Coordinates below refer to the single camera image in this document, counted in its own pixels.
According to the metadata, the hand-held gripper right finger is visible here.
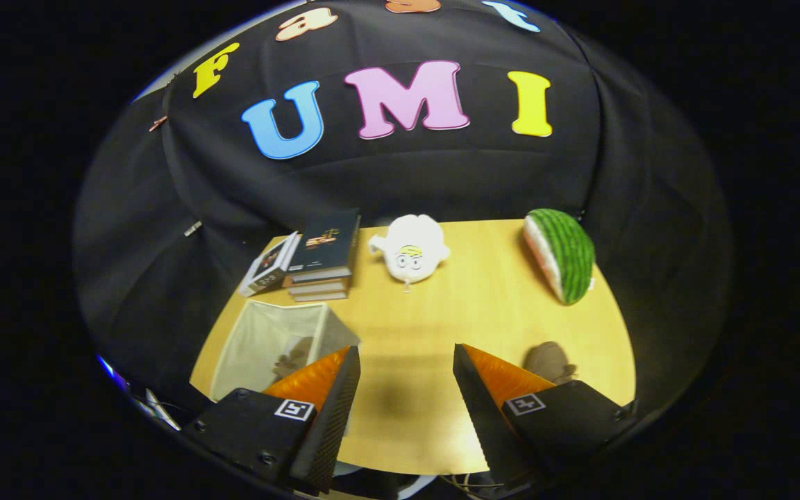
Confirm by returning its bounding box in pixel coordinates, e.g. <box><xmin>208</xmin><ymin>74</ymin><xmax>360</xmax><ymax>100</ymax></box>
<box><xmin>453</xmin><ymin>343</ymin><xmax>638</xmax><ymax>495</ymax></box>

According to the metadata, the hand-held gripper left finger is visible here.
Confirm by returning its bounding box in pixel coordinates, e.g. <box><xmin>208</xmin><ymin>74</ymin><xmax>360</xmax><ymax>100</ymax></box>
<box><xmin>183</xmin><ymin>346</ymin><xmax>361</xmax><ymax>495</ymax></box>

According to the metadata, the foldable fabric storage box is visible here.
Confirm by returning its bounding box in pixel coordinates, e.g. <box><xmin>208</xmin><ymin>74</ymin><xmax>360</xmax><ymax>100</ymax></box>
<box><xmin>209</xmin><ymin>300</ymin><xmax>361</xmax><ymax>403</ymax></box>

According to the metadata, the brown book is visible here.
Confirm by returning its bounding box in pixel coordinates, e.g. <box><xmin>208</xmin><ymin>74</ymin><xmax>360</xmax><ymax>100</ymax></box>
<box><xmin>287</xmin><ymin>276</ymin><xmax>352</xmax><ymax>296</ymax></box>
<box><xmin>294</xmin><ymin>288</ymin><xmax>350</xmax><ymax>303</ymax></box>

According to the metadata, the white book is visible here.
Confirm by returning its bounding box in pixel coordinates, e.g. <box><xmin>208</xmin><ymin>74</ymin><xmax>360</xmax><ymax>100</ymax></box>
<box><xmin>238</xmin><ymin>231</ymin><xmax>301</xmax><ymax>298</ymax></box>

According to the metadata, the black book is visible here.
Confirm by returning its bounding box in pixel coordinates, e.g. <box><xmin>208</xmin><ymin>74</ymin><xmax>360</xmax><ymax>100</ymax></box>
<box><xmin>285</xmin><ymin>208</ymin><xmax>361</xmax><ymax>284</ymax></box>

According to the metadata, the watermelon slice plush toy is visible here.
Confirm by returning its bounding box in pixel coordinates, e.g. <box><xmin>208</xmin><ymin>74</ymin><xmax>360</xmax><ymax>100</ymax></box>
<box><xmin>522</xmin><ymin>208</ymin><xmax>596</xmax><ymax>306</ymax></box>

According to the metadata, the white plush toy with eyes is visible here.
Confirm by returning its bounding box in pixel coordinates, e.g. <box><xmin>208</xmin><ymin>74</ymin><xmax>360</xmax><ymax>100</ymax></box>
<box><xmin>369</xmin><ymin>214</ymin><xmax>451</xmax><ymax>293</ymax></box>

